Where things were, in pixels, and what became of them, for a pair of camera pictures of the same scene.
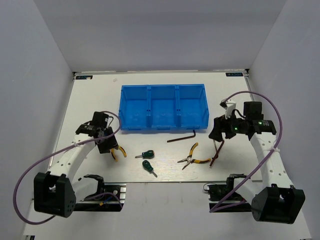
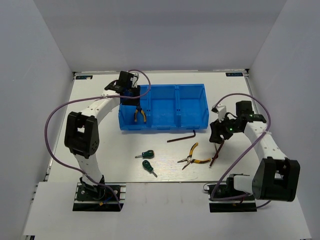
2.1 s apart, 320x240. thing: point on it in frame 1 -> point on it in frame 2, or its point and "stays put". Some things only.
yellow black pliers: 117,147 -> 138,109
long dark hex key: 179,139 stays put
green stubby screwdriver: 149,154 stays put
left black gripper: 105,148 -> 135,101
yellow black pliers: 190,160 stays put
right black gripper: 220,124 stays put
